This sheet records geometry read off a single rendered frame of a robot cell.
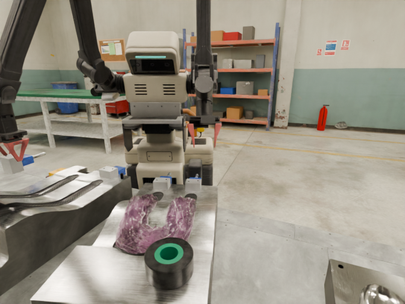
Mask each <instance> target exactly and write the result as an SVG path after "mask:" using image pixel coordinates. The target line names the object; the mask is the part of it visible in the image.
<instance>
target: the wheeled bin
mask: <svg viewBox="0 0 405 304"><path fill-rule="evenodd" d="M77 83H78V82H76V81H58V82H52V83H50V85H52V86H53V89H77ZM57 104H58V108H56V109H55V112H56V114H58V115H59V114H61V113H75V112H78V103H64V102H57Z"/></svg>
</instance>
